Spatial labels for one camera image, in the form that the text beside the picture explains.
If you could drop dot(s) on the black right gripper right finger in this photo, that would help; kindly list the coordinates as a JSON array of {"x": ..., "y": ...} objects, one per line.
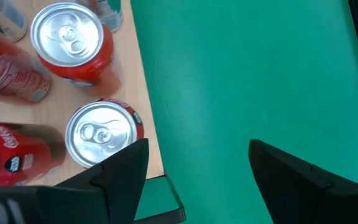
[{"x": 291, "y": 193}]

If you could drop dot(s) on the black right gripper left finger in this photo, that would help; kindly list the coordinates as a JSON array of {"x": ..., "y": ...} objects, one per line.
[{"x": 120, "y": 186}]

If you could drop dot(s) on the red cola can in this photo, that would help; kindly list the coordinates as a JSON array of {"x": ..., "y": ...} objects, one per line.
[
  {"x": 101, "y": 133},
  {"x": 17, "y": 149}
]

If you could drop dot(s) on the red can blue logo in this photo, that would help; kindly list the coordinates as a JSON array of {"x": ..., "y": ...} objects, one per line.
[{"x": 8, "y": 74}]

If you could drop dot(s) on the orange-red soda can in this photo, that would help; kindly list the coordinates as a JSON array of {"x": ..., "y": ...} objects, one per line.
[{"x": 67, "y": 34}]

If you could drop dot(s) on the wooden shelf black brackets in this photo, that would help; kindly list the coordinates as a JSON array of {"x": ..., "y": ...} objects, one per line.
[{"x": 129, "y": 77}]

